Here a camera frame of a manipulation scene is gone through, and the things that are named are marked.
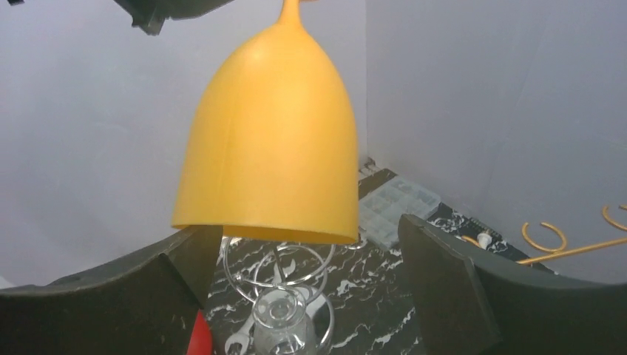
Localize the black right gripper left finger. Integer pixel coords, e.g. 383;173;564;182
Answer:
1;226;223;354

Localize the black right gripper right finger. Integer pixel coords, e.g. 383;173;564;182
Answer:
399;214;626;354

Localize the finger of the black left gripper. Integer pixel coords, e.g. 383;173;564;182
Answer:
115;0;231;36

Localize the red plastic goblet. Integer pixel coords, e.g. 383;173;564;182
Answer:
186;311;213;355

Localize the silver wire glass rack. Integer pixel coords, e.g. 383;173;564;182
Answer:
221;237;336;354

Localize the clear cut glass goblet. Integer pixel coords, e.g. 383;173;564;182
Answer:
252;286;317;355

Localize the orange plastic goblet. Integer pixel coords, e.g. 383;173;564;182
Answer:
171;1;359;244

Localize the white pipe fitting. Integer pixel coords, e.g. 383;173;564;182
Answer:
477;232;493;249

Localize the silver wrench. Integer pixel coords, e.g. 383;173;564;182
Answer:
224;260;327;355

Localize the clear plastic organizer box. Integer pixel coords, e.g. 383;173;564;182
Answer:
359;176;441;251

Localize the gold wire glass rack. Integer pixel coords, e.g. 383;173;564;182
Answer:
460;204;627;266

